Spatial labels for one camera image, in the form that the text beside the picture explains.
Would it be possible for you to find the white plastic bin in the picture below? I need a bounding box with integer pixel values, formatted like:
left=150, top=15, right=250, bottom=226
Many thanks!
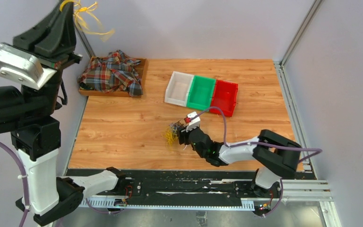
left=164, top=71, right=194, bottom=107

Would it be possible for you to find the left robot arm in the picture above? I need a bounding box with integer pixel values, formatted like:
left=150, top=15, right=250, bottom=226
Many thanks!
left=0, top=0, right=126, bottom=227

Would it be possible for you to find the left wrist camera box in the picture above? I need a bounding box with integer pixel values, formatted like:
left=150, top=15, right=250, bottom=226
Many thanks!
left=0, top=43, right=57, bottom=90

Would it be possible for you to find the yellow wire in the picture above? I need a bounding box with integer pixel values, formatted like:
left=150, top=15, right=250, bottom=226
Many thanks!
left=164, top=125, right=180, bottom=150
left=59, top=0, right=116, bottom=42

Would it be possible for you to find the green plastic bin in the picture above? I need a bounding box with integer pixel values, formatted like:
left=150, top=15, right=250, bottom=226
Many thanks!
left=187, top=75, right=216, bottom=110

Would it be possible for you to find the plaid cloth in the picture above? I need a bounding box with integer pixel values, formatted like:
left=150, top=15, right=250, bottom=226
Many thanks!
left=77, top=50, right=143, bottom=97

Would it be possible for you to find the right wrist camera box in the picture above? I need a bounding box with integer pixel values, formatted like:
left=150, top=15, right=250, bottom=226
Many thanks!
left=184, top=112, right=200, bottom=132

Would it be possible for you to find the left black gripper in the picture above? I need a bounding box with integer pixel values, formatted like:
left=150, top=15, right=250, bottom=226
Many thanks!
left=6, top=0, right=86, bottom=114

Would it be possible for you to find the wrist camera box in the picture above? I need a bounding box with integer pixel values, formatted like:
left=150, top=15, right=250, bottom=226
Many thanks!
left=184, top=112, right=200, bottom=132
left=0, top=43, right=57, bottom=90

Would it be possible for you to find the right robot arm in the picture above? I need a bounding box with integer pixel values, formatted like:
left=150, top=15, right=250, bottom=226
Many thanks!
left=177, top=128, right=301, bottom=197

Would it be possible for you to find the red plastic bin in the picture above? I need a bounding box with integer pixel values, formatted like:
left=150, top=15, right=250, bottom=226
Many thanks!
left=210, top=79, right=238, bottom=117

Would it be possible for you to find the aluminium rail frame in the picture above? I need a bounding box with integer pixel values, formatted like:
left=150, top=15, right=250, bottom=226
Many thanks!
left=37, top=175, right=342, bottom=227

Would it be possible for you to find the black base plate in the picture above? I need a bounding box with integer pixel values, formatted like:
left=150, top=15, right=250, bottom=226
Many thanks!
left=95, top=169, right=282, bottom=208

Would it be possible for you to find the wooden tray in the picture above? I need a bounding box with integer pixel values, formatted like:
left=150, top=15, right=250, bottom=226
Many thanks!
left=78, top=58, right=148, bottom=98

